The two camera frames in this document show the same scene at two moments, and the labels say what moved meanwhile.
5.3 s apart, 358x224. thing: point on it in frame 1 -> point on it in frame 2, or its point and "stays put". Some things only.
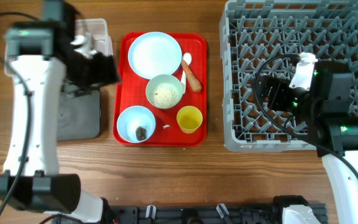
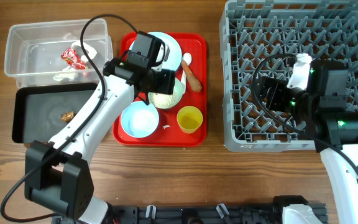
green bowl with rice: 164,91 stays put
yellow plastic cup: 189,118 stays put
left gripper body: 79,69 -> 158,81
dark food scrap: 141,133 -> 67,117
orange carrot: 193,81 stays put
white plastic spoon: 187,57 stays put
